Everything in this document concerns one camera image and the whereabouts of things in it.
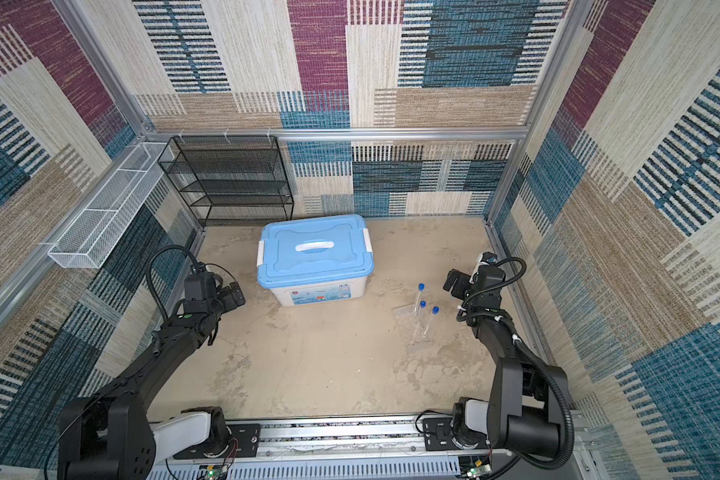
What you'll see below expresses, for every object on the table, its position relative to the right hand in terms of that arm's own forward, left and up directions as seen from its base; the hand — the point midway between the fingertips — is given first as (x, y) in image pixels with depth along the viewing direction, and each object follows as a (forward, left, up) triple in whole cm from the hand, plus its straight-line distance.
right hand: (463, 280), depth 90 cm
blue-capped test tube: (-5, +14, +5) cm, 15 cm away
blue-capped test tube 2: (-11, +14, +5) cm, 18 cm away
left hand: (-2, +70, +3) cm, 71 cm away
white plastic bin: (-3, +43, +6) cm, 44 cm away
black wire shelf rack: (+41, +76, +9) cm, 86 cm away
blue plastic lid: (+4, +43, +7) cm, 44 cm away
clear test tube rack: (-9, +14, -11) cm, 20 cm away
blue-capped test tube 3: (-12, +11, +4) cm, 17 cm away
